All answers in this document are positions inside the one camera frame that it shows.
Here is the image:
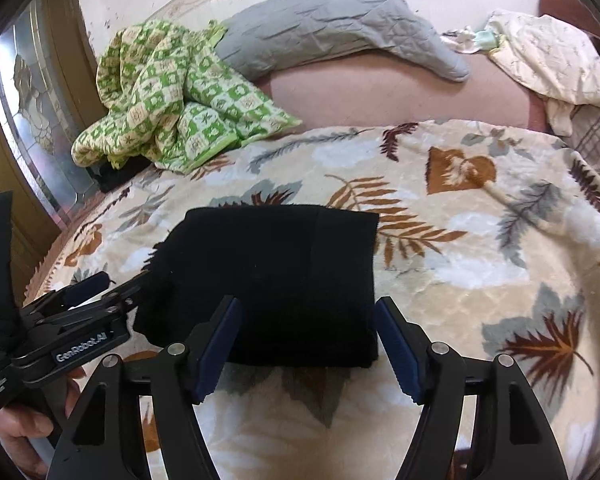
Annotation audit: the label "pink bed sheet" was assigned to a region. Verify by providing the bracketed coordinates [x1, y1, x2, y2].
[257, 52, 556, 133]

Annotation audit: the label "person's left hand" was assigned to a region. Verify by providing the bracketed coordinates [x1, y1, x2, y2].
[0, 374, 81, 471]

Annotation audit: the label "cream floral quilt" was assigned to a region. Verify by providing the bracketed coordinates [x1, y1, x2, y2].
[482, 8, 600, 137]

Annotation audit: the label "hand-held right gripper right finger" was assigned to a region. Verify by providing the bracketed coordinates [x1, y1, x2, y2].
[374, 296, 571, 480]

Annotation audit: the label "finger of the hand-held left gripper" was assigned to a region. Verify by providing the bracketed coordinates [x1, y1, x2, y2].
[60, 271, 115, 307]
[105, 269, 172, 308]

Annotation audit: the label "black cloth under green cloth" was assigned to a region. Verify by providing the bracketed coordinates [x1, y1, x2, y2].
[87, 157, 142, 193]

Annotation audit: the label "grey quilted pillow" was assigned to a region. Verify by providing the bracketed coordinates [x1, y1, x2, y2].
[215, 0, 471, 83]

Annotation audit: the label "black pants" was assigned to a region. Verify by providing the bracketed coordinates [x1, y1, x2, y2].
[132, 206, 381, 371]

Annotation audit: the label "green checkered cloth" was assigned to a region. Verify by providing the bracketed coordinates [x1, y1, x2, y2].
[71, 19, 303, 175]

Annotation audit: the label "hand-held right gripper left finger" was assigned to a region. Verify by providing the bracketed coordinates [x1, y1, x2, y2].
[45, 295, 244, 480]

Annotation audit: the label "small white green cloth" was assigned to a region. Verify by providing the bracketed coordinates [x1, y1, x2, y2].
[442, 25, 503, 56]

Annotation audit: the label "leaf print blanket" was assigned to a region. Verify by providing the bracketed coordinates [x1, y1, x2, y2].
[25, 120, 600, 480]

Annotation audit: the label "wooden door with glass panel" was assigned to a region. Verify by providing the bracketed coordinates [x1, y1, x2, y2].
[0, 0, 106, 301]

